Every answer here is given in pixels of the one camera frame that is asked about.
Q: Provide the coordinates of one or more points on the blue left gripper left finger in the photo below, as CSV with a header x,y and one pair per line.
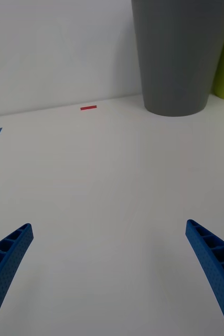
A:
x,y
9,262

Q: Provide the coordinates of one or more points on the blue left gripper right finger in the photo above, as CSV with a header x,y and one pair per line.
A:
x,y
208,252

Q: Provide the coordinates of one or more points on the grey plastic waste bin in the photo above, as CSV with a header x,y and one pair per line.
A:
x,y
177,57

